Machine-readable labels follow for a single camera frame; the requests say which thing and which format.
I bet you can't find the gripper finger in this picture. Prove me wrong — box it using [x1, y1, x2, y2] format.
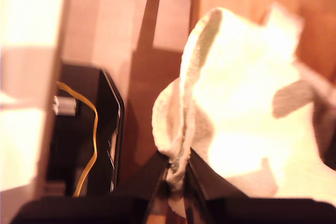
[184, 150, 250, 224]
[113, 151, 169, 224]

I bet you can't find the cream tea towel pink trim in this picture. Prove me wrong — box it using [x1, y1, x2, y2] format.
[151, 3, 336, 217]

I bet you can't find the black electronics box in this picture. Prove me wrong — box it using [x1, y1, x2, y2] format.
[45, 61, 125, 199]

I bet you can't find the white plug connector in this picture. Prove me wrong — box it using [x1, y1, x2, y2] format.
[53, 95, 77, 116]

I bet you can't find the yellow cable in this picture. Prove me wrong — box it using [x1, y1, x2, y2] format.
[56, 81, 99, 198]

